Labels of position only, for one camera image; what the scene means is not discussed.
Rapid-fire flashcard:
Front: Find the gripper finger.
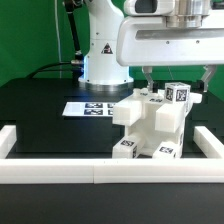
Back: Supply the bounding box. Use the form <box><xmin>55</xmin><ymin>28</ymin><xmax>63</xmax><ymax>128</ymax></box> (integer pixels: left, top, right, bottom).
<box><xmin>142</xmin><ymin>66</ymin><xmax>154</xmax><ymax>92</ymax></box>
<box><xmin>201</xmin><ymin>65</ymin><xmax>217</xmax><ymax>92</ymax></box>

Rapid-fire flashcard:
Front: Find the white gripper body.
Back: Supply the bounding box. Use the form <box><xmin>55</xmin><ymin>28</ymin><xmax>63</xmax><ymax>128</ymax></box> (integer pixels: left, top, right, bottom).
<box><xmin>116</xmin><ymin>14</ymin><xmax>224</xmax><ymax>66</ymax></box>

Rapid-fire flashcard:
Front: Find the white tagged cube nut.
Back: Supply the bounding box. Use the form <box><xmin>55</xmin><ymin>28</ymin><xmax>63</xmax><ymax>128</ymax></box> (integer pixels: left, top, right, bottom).
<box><xmin>165</xmin><ymin>82</ymin><xmax>191</xmax><ymax>103</ymax></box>

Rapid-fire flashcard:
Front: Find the white chair seat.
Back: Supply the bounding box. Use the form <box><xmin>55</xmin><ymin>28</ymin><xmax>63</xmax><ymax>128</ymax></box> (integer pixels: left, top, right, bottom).
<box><xmin>125</xmin><ymin>102</ymin><xmax>193</xmax><ymax>157</ymax></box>

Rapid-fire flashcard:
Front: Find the white chair back frame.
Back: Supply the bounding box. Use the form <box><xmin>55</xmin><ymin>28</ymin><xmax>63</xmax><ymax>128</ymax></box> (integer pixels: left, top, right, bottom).
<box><xmin>112</xmin><ymin>86</ymin><xmax>202</xmax><ymax>135</ymax></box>

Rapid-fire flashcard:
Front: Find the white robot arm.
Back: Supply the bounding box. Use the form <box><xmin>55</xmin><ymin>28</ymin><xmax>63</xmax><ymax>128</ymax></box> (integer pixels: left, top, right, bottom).
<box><xmin>80</xmin><ymin>0</ymin><xmax>224</xmax><ymax>87</ymax></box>

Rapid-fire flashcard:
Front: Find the white U-shaped fence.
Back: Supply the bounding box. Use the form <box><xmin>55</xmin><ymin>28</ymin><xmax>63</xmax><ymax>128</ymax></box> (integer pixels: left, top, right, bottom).
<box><xmin>0</xmin><ymin>125</ymin><xmax>224</xmax><ymax>184</ymax></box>

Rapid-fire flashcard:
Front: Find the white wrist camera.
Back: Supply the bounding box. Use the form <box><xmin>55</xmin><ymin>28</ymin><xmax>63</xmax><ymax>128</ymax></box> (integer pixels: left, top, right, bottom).
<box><xmin>124</xmin><ymin>0</ymin><xmax>175</xmax><ymax>16</ymax></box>

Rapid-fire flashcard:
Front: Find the white marker base plate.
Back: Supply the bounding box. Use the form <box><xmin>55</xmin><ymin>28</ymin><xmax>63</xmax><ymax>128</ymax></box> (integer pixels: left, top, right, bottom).
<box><xmin>62</xmin><ymin>102</ymin><xmax>114</xmax><ymax>117</ymax></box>

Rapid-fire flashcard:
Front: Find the black cable bundle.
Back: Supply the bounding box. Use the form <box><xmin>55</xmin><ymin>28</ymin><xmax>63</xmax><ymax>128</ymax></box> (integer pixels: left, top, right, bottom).
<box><xmin>26</xmin><ymin>0</ymin><xmax>86</xmax><ymax>79</ymax></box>

